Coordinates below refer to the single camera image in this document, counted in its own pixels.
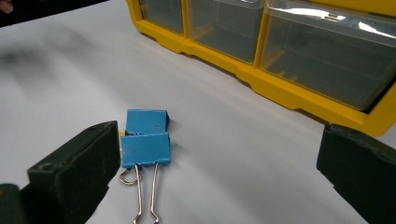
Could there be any yellow plastic organizer cabinet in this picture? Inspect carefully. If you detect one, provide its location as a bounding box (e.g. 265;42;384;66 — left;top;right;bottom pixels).
125;0;396;138

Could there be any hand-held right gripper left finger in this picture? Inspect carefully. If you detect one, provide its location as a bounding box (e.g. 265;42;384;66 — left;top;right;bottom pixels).
20;120;121;224

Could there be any set of clear drawers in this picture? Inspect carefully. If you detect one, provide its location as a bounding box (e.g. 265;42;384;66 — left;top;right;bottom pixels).
138;0;396;111

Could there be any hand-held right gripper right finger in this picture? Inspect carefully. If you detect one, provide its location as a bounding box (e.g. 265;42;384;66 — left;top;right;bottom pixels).
317;123;396;224

